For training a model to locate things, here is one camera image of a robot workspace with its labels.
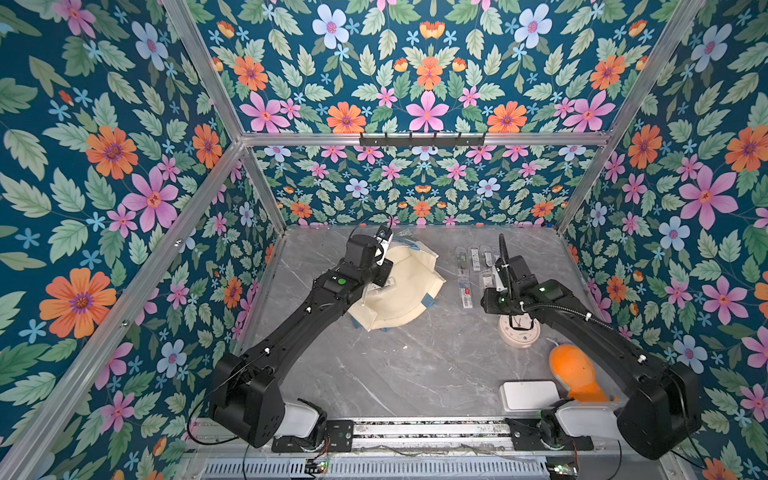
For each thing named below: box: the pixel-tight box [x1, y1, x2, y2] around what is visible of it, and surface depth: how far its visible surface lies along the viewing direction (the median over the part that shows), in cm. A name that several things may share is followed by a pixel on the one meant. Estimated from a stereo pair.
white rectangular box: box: [500, 380, 561, 412], surface depth 78 cm
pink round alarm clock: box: [499, 312, 541, 348], surface depth 89 cm
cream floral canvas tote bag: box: [348, 236, 447, 332], surface depth 98 cm
